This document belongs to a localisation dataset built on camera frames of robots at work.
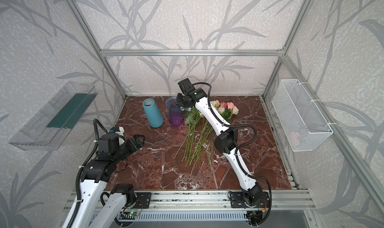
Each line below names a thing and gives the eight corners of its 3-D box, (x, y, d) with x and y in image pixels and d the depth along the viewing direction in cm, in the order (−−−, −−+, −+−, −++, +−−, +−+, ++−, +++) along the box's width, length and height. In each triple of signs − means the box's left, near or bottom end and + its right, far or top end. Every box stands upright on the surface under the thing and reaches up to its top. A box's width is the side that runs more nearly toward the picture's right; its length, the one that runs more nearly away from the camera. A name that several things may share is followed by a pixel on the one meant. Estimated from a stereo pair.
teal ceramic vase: (153, 129, 103) (144, 110, 86) (149, 120, 108) (140, 100, 92) (163, 125, 105) (156, 106, 89) (159, 116, 110) (151, 96, 94)
